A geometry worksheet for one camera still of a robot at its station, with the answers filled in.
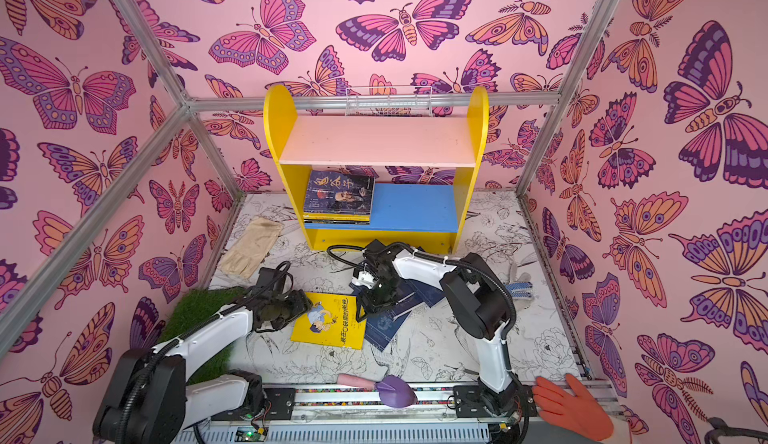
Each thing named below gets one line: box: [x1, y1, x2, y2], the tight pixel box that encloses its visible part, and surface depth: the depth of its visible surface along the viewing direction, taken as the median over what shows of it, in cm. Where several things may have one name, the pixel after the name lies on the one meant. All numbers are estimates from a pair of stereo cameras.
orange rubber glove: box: [532, 374, 615, 442], surface depth 74 cm
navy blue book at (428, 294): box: [407, 278, 446, 308], surface depth 91 cm
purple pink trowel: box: [337, 374, 418, 408], surface depth 76 cm
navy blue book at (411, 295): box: [390, 278, 435, 320], surface depth 89 cm
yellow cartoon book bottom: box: [290, 292, 367, 350], surface depth 87 cm
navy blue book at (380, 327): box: [364, 309, 412, 352], surface depth 87 cm
